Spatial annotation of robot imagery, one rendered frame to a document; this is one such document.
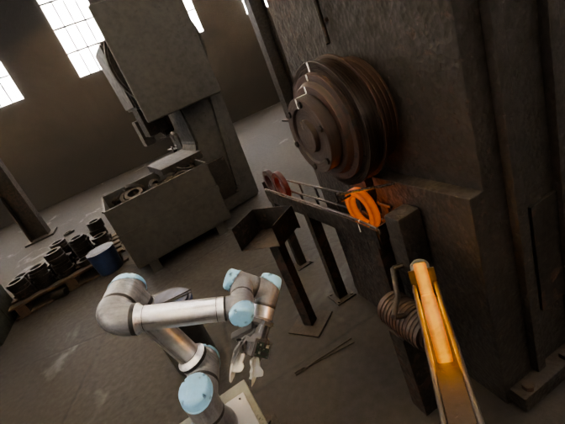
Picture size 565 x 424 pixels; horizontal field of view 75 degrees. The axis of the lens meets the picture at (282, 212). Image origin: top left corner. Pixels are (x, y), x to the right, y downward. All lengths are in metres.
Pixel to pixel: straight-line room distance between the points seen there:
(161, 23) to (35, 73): 7.71
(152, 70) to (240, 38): 8.26
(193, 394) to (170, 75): 3.02
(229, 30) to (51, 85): 4.89
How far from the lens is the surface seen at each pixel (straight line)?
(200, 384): 1.41
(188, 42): 3.96
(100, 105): 11.22
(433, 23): 1.11
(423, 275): 1.05
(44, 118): 11.34
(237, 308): 1.13
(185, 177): 3.65
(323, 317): 2.24
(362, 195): 1.45
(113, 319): 1.23
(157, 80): 3.81
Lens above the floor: 1.42
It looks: 22 degrees down
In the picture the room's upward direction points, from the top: 22 degrees counter-clockwise
